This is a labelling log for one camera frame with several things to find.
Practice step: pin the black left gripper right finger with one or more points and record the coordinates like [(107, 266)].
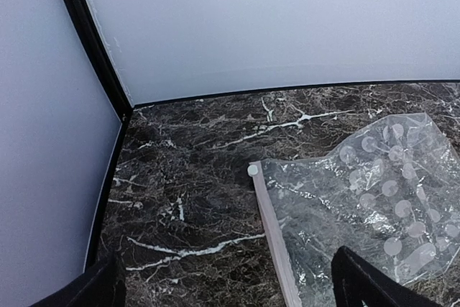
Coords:
[(358, 283)]

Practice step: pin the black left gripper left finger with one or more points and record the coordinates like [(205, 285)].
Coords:
[(103, 284)]

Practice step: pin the clear zip top bag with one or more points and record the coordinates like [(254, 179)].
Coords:
[(389, 192)]

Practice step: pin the black corner frame post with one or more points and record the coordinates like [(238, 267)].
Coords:
[(93, 45)]

